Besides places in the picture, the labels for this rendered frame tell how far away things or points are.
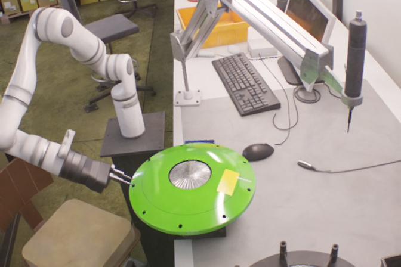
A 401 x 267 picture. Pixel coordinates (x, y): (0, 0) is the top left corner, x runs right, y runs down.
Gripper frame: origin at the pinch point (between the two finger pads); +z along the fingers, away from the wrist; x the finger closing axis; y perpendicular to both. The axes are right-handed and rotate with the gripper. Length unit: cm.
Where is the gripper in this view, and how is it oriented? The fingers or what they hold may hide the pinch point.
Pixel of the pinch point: (133, 182)
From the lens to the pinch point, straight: 100.8
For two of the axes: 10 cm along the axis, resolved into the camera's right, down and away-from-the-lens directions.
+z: 8.8, 3.8, 2.9
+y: -4.8, 7.3, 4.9
